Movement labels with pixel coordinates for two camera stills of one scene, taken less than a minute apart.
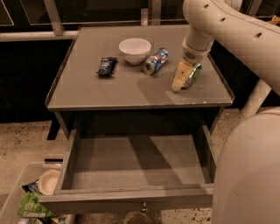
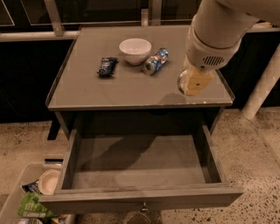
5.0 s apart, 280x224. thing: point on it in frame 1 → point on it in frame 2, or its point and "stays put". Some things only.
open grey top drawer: [108, 169] stays put
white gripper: [192, 54] → [204, 55]
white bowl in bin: [48, 181] stays put
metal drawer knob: [144, 209] stays put
